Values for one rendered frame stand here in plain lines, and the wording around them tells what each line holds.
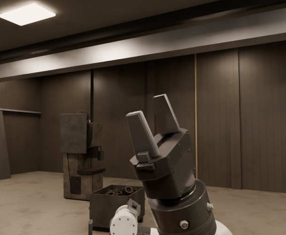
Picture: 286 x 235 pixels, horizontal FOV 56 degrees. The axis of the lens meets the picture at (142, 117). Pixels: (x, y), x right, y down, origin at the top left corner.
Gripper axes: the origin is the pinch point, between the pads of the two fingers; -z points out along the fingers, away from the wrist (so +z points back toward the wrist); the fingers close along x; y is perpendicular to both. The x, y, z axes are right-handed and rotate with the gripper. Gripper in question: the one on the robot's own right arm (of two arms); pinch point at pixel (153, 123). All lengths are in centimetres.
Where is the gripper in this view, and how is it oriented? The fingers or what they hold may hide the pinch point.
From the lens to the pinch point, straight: 37.9
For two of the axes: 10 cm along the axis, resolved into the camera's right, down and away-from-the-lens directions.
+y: 8.5, -1.6, -5.0
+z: 3.0, 9.3, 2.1
